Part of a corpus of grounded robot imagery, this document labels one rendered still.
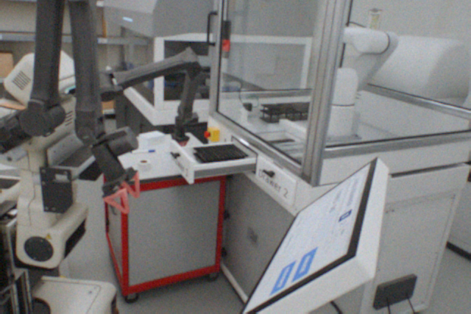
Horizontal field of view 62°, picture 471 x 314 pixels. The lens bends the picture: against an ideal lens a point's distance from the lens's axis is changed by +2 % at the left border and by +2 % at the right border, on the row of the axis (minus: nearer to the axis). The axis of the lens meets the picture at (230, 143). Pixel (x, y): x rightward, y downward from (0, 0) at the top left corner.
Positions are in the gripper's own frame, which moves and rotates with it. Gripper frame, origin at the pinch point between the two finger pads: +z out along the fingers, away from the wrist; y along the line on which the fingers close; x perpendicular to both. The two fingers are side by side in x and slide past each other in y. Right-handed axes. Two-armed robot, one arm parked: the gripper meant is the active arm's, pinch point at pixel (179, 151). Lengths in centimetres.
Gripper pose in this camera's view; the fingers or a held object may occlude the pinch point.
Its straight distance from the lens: 211.2
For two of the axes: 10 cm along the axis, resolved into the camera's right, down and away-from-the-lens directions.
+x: -7.9, 1.9, -5.9
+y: -6.2, -3.0, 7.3
